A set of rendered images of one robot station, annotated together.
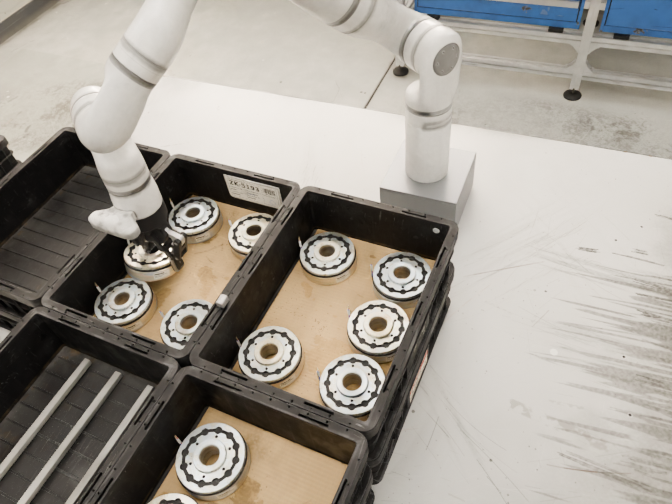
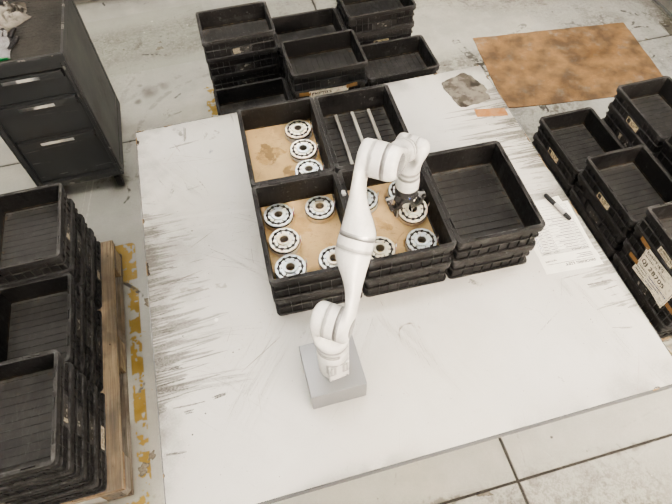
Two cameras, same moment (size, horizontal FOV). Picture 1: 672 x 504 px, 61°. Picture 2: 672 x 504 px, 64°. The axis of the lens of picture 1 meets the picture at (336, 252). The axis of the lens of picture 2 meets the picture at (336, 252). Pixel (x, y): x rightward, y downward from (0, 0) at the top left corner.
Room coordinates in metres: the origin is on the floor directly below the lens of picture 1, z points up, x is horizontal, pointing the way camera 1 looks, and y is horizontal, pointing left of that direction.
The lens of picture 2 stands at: (1.39, -0.63, 2.33)
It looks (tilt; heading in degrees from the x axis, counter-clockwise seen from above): 56 degrees down; 137
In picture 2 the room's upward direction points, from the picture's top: 2 degrees counter-clockwise
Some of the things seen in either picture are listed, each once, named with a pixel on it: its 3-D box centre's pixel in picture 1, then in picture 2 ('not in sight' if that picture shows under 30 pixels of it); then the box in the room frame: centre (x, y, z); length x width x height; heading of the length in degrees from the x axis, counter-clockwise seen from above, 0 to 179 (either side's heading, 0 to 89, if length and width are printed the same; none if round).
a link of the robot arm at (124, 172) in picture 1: (109, 139); (413, 157); (0.72, 0.31, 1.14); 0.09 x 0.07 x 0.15; 21
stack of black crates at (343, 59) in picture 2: not in sight; (325, 86); (-0.41, 0.99, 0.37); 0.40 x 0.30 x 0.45; 60
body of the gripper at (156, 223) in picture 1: (147, 220); (406, 192); (0.71, 0.31, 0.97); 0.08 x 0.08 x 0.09
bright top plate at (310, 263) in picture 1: (327, 253); (334, 258); (0.67, 0.02, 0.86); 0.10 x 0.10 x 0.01
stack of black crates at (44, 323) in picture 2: not in sight; (50, 341); (-0.13, -0.84, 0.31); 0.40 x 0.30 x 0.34; 150
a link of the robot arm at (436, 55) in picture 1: (430, 69); (330, 328); (0.91, -0.22, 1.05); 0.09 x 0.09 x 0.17; 25
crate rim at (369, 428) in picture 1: (332, 291); (305, 225); (0.54, 0.01, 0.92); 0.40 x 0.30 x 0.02; 149
